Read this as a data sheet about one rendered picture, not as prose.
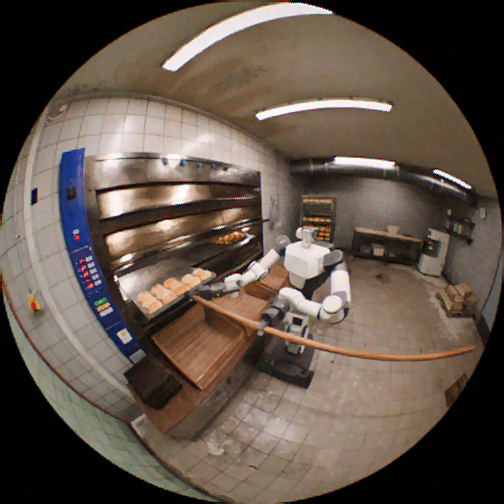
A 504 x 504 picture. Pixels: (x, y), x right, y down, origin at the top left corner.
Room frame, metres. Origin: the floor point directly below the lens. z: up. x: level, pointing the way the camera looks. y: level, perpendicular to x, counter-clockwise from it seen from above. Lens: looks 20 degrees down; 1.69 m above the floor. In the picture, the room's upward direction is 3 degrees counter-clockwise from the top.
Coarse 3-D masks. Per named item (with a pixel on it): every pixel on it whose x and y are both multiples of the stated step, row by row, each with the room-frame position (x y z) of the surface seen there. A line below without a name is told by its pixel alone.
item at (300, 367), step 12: (312, 336) 1.06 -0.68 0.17; (276, 348) 0.96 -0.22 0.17; (312, 348) 0.89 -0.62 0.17; (264, 360) 0.84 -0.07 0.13; (276, 360) 0.79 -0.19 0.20; (288, 360) 0.79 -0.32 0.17; (300, 360) 0.77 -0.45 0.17; (276, 372) 0.67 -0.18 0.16; (288, 372) 0.64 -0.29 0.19; (300, 372) 0.61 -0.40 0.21; (300, 384) 0.53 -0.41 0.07
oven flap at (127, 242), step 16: (224, 208) 1.52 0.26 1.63; (240, 208) 1.74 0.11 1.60; (256, 208) 2.03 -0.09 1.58; (144, 224) 0.83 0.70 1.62; (160, 224) 0.92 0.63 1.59; (176, 224) 1.02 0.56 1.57; (192, 224) 1.14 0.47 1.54; (208, 224) 1.27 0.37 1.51; (224, 224) 1.42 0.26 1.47; (112, 240) 0.63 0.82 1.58; (128, 240) 0.70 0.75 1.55; (144, 240) 0.79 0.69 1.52; (160, 240) 0.87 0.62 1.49; (176, 240) 0.94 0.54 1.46; (112, 256) 0.58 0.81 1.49; (128, 256) 0.65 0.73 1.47
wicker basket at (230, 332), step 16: (176, 320) 0.79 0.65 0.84; (192, 320) 0.88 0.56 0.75; (208, 320) 0.99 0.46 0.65; (224, 320) 0.89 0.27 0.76; (192, 336) 0.80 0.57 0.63; (208, 336) 0.84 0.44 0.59; (224, 336) 0.85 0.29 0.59; (240, 336) 0.75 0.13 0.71; (176, 352) 0.62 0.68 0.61; (192, 352) 0.65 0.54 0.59; (208, 352) 0.67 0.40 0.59; (224, 352) 0.59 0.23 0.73; (192, 368) 0.50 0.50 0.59; (208, 368) 0.52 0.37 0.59
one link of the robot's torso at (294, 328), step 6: (312, 300) 0.78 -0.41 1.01; (294, 312) 0.83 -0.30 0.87; (300, 312) 0.82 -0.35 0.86; (288, 318) 0.80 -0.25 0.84; (294, 318) 0.82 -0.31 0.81; (300, 318) 0.79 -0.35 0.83; (306, 318) 0.73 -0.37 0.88; (294, 324) 0.83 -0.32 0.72; (300, 324) 0.80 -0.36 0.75; (288, 330) 0.81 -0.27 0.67; (294, 330) 0.77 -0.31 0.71; (300, 330) 0.76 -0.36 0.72; (300, 336) 0.74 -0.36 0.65
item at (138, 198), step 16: (96, 192) 0.59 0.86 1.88; (112, 192) 0.67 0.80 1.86; (128, 192) 0.76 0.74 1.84; (144, 192) 0.85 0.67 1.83; (160, 192) 0.94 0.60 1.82; (176, 192) 1.05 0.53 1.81; (192, 192) 1.17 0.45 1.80; (208, 192) 1.31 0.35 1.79; (224, 192) 1.49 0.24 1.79; (240, 192) 1.71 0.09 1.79; (256, 192) 2.02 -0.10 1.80; (112, 208) 0.64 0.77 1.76; (128, 208) 0.72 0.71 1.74; (144, 208) 0.78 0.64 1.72; (160, 208) 0.90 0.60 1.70
